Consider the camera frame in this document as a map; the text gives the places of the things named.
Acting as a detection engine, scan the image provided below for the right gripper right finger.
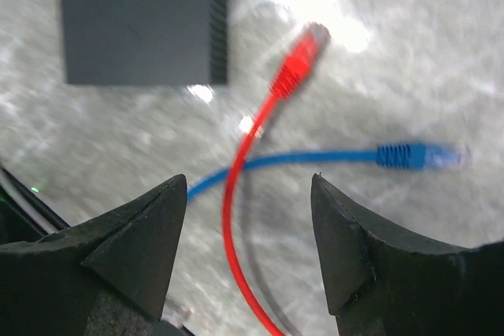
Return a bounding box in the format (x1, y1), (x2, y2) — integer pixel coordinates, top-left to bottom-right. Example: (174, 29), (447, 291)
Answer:
(310, 175), (503, 335)

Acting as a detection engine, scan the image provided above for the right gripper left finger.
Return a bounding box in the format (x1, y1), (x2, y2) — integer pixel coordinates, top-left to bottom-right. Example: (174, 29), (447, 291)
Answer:
(1, 175), (187, 335)

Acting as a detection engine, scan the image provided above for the blue ethernet cable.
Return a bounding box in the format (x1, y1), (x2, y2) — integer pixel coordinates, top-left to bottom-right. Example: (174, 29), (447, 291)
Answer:
(185, 141), (472, 201)

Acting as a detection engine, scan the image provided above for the grey ethernet cable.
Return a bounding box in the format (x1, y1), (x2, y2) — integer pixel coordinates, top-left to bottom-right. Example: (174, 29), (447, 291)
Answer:
(239, 115), (304, 336)

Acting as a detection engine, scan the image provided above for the red ethernet cable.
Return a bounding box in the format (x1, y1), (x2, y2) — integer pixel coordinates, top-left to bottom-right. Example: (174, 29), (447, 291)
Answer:
(221, 23), (331, 336)

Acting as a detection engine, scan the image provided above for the black network switch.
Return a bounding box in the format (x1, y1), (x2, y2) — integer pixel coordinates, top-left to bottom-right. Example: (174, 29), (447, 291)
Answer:
(61, 0), (228, 86)

